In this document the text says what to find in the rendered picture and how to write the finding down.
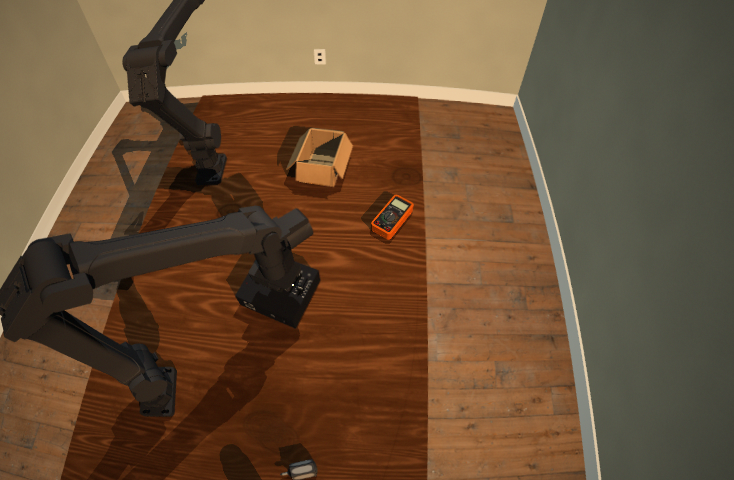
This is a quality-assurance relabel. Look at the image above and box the orange digital multimeter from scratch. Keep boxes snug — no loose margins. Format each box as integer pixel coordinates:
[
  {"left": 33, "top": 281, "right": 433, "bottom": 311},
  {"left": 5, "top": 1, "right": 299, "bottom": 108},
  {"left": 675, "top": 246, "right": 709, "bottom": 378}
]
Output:
[{"left": 371, "top": 195, "right": 413, "bottom": 240}]

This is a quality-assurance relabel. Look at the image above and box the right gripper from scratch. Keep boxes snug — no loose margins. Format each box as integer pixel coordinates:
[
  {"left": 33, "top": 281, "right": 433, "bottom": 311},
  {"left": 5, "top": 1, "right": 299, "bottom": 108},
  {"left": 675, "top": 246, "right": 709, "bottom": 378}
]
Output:
[{"left": 249, "top": 255, "right": 301, "bottom": 292}]

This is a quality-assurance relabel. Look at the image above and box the open brown cardboard box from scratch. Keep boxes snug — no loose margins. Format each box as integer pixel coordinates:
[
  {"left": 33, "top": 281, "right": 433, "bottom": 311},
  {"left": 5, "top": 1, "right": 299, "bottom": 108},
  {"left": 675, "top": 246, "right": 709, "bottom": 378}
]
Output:
[{"left": 286, "top": 128, "right": 353, "bottom": 187}]

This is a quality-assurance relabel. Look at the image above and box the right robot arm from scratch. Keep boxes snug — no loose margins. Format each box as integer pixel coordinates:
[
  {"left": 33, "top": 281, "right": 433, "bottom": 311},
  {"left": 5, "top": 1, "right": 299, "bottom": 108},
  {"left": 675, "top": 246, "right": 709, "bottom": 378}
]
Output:
[{"left": 0, "top": 206, "right": 313, "bottom": 417}]

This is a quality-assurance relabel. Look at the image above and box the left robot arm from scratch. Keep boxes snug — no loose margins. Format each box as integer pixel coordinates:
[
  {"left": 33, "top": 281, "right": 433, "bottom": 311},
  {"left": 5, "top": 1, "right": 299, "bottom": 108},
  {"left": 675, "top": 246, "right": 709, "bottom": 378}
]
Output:
[{"left": 122, "top": 0, "right": 227, "bottom": 185}]

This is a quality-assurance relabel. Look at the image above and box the dark grey fader panel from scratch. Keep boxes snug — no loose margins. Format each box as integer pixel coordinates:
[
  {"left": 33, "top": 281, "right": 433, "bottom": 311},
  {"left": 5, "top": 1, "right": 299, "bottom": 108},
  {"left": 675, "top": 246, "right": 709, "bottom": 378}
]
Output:
[{"left": 235, "top": 261, "right": 320, "bottom": 329}]

